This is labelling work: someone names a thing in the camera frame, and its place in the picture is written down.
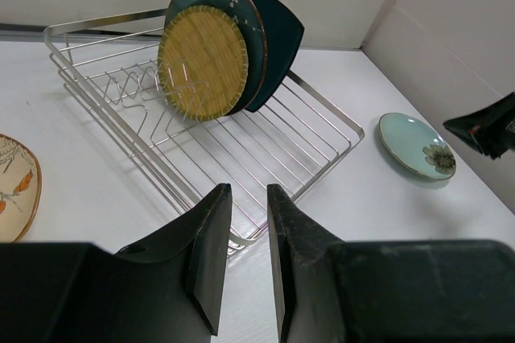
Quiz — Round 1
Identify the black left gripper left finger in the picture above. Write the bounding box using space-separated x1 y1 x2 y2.
116 184 233 337

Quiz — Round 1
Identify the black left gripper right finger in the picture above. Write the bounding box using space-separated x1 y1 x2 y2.
267 184 345 342

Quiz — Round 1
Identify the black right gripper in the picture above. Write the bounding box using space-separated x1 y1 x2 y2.
443 93 514 159

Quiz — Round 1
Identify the woven bamboo round plate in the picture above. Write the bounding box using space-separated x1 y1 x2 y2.
157 5 249 122

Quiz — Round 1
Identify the dark teal square plate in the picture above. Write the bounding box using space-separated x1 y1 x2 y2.
245 0 305 113

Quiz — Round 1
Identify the dark teal round plate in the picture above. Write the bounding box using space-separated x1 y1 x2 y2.
164 0 267 114

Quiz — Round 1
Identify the light blue flower plate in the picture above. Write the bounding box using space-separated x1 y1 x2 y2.
377 113 457 181

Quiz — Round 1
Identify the beige plate with orange leaves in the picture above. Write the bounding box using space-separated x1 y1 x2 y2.
1 134 42 243

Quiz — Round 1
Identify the metal wire dish rack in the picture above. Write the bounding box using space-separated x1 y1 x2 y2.
43 9 365 255

